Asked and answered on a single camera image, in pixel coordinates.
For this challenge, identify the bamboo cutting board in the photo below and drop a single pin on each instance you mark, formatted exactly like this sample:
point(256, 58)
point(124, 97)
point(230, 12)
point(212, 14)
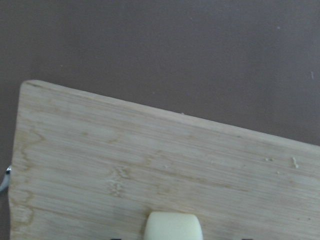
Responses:
point(92, 167)

